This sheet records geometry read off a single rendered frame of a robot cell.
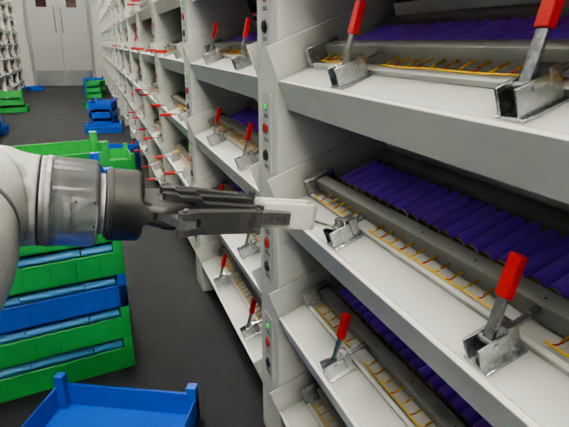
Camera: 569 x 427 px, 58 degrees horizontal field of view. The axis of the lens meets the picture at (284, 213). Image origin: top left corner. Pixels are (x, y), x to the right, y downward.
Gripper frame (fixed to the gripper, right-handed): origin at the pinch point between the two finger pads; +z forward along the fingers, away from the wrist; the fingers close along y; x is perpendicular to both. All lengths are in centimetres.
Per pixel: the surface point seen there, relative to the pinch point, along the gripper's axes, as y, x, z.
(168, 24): -158, 28, 6
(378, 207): 0.9, 1.6, 12.0
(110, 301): -56, -39, -15
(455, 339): 23.1, -3.7, 7.7
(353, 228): 0.8, -1.2, 9.1
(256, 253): -42.0, -21.3, 13.0
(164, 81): -158, 6, 7
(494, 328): 27.1, -0.4, 7.4
